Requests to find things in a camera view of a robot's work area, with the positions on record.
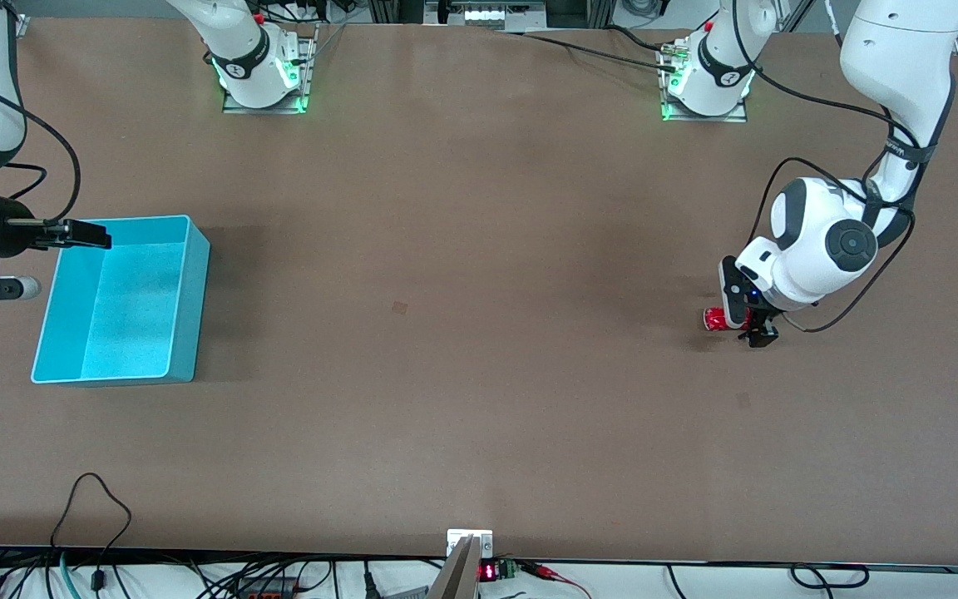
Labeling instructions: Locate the blue plastic box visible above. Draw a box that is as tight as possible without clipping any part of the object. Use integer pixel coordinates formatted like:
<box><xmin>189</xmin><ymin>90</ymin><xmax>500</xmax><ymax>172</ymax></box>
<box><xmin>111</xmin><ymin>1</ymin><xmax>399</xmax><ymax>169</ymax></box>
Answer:
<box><xmin>30</xmin><ymin>215</ymin><xmax>211</xmax><ymax>387</ymax></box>

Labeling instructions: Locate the red clip lead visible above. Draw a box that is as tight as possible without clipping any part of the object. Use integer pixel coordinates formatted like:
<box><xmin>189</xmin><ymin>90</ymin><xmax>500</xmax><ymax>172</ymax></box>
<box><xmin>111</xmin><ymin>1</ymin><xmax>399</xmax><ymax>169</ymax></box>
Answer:
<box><xmin>519</xmin><ymin>562</ymin><xmax>593</xmax><ymax>599</ymax></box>

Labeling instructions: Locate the grey metal bar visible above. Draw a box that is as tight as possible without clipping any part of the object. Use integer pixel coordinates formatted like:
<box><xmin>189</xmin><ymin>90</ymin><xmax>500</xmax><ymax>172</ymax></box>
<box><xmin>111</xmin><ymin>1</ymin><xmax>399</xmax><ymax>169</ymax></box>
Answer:
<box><xmin>427</xmin><ymin>537</ymin><xmax>481</xmax><ymax>599</ymax></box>

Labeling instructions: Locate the orange power strip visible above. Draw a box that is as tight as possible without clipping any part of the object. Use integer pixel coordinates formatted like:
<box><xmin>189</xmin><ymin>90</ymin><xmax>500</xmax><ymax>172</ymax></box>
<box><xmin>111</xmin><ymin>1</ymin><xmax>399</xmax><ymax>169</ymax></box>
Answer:
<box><xmin>236</xmin><ymin>577</ymin><xmax>302</xmax><ymax>597</ymax></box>

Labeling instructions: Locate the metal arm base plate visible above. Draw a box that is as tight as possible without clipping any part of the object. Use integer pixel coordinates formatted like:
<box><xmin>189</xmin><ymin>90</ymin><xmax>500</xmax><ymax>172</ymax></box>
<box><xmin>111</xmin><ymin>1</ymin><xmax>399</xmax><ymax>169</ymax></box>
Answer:
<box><xmin>660</xmin><ymin>48</ymin><xmax>749</xmax><ymax>124</ymax></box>
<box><xmin>222</xmin><ymin>23</ymin><xmax>319</xmax><ymax>115</ymax></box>

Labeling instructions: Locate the coiled black cable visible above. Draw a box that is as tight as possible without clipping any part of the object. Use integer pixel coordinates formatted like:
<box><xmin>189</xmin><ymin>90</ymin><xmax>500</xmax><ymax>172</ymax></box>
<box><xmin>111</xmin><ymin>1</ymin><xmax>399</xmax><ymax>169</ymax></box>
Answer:
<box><xmin>790</xmin><ymin>563</ymin><xmax>870</xmax><ymax>590</ymax></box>

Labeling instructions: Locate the looped black cable with plug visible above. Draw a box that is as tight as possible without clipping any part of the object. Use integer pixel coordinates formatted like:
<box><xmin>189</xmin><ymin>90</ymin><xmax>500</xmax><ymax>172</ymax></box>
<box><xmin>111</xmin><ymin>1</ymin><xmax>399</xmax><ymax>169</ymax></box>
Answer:
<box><xmin>50</xmin><ymin>473</ymin><xmax>133</xmax><ymax>593</ymax></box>

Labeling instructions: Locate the short black table cable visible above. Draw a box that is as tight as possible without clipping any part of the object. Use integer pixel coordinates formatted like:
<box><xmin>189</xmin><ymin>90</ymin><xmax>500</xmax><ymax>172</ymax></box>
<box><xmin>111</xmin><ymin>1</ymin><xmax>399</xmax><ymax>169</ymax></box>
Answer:
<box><xmin>604</xmin><ymin>23</ymin><xmax>673</xmax><ymax>54</ymax></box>

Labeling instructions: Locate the long black table cable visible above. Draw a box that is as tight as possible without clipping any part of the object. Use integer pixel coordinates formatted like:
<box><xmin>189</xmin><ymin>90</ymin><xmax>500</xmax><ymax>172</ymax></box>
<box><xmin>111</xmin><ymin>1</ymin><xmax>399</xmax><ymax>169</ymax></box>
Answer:
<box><xmin>487</xmin><ymin>27</ymin><xmax>684</xmax><ymax>72</ymax></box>

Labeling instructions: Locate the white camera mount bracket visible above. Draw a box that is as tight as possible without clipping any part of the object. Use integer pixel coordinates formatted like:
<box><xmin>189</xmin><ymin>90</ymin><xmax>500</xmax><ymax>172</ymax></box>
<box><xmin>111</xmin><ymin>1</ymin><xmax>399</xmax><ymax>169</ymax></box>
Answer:
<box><xmin>446</xmin><ymin>529</ymin><xmax>495</xmax><ymax>559</ymax></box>

